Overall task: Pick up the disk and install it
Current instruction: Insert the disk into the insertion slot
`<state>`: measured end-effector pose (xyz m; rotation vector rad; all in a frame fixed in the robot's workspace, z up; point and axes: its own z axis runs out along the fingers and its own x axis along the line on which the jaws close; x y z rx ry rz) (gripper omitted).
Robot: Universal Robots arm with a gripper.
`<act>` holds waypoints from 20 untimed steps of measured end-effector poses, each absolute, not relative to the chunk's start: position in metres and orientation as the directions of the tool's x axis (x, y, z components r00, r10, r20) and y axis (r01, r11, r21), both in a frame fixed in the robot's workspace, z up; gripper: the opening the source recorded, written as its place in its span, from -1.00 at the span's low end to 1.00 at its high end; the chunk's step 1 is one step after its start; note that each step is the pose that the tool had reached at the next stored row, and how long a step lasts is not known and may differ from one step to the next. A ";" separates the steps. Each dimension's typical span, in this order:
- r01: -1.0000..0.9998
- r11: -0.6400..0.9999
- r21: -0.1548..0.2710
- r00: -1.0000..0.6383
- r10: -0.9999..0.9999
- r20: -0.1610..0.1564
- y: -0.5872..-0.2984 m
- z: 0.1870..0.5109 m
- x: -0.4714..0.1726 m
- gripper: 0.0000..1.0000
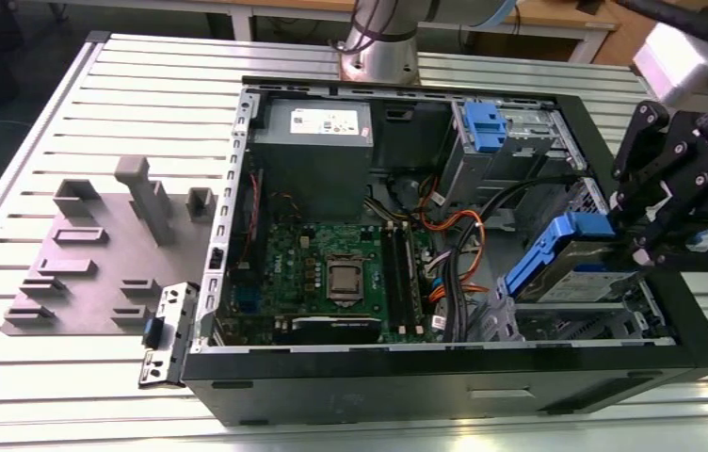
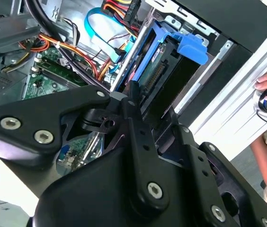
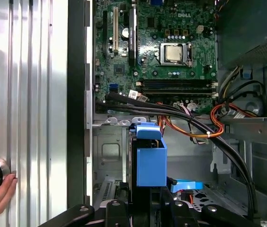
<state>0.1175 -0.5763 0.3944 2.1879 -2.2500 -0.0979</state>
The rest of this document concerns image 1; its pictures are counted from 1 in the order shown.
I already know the silver disk bay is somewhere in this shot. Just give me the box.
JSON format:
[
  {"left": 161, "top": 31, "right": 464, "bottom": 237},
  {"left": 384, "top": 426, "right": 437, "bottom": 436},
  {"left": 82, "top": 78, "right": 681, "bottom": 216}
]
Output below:
[{"left": 494, "top": 277, "right": 676, "bottom": 343}]

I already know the black cable bundle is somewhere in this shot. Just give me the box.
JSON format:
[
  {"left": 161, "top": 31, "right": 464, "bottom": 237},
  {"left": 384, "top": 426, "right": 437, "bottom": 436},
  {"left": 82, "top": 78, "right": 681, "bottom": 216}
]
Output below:
[{"left": 444, "top": 173, "right": 581, "bottom": 343}]

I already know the green motherboard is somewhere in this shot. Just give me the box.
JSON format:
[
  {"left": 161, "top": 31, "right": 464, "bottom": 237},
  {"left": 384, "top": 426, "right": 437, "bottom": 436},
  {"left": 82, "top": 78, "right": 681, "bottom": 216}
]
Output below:
[{"left": 214, "top": 220, "right": 440, "bottom": 345}]

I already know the grey power supply unit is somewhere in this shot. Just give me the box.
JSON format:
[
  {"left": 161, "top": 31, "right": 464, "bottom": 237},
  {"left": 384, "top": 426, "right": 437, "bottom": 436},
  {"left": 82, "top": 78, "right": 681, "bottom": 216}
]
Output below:
[{"left": 246, "top": 96, "right": 374, "bottom": 225}]

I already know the hard disk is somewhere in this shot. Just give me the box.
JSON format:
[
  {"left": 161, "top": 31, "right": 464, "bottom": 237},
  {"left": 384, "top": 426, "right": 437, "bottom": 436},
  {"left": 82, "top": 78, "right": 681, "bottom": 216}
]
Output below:
[{"left": 496, "top": 211, "right": 648, "bottom": 305}]

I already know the metal bracket with blue latch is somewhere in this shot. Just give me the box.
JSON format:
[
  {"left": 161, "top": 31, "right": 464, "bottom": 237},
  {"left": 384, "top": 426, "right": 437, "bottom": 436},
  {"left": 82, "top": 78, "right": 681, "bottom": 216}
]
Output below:
[{"left": 138, "top": 281, "right": 200, "bottom": 390}]

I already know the grey parts rack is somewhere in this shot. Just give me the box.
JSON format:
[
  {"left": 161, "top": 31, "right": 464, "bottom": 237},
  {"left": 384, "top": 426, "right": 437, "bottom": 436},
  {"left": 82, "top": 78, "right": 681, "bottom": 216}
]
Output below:
[{"left": 1, "top": 157, "right": 224, "bottom": 340}]

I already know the silver CPU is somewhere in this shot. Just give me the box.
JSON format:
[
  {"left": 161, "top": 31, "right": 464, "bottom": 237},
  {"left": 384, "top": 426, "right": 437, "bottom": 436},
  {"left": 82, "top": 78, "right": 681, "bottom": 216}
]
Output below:
[{"left": 328, "top": 262, "right": 360, "bottom": 292}]

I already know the CPU socket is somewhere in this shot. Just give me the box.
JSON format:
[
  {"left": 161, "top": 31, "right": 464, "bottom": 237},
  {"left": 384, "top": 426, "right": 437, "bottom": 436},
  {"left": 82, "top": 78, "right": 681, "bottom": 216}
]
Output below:
[{"left": 321, "top": 252, "right": 373, "bottom": 311}]

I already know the blue plastic drive latch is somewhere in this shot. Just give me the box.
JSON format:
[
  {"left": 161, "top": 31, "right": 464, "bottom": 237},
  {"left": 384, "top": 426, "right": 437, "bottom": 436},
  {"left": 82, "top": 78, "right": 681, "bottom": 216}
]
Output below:
[{"left": 462, "top": 101, "right": 509, "bottom": 154}]

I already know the wooden desk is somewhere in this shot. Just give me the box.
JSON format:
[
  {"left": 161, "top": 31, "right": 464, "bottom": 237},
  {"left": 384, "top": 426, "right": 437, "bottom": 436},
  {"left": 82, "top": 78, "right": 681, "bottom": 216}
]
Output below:
[{"left": 504, "top": 0, "right": 619, "bottom": 65}]

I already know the orange wire bundle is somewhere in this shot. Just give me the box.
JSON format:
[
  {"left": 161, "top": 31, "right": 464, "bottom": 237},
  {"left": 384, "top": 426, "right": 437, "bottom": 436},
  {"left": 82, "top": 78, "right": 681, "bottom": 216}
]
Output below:
[{"left": 418, "top": 209, "right": 490, "bottom": 302}]

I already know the black PC case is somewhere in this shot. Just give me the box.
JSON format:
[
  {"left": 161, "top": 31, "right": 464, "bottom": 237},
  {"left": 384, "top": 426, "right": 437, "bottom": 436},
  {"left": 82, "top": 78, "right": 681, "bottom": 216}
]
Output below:
[{"left": 181, "top": 74, "right": 708, "bottom": 428}]

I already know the black graphics card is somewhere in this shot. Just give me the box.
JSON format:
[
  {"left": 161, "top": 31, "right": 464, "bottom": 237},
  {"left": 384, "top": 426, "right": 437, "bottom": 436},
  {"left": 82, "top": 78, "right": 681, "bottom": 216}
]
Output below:
[{"left": 270, "top": 314, "right": 386, "bottom": 345}]

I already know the black RAM slot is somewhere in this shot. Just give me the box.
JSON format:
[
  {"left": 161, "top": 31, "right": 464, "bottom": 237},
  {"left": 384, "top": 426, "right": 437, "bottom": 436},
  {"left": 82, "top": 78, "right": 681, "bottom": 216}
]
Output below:
[
  {"left": 380, "top": 220, "right": 404, "bottom": 333},
  {"left": 397, "top": 220, "right": 425, "bottom": 333}
]

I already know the silver drive cage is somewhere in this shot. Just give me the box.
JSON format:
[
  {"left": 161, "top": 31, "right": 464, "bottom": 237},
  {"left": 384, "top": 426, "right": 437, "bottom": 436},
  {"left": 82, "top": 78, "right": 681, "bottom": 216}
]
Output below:
[{"left": 438, "top": 98, "right": 588, "bottom": 208}]

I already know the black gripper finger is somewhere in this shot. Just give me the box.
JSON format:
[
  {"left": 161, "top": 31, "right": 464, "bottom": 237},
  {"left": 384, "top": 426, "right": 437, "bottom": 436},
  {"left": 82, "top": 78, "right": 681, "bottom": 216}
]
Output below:
[
  {"left": 633, "top": 220, "right": 708, "bottom": 274},
  {"left": 608, "top": 101, "right": 707, "bottom": 225}
]

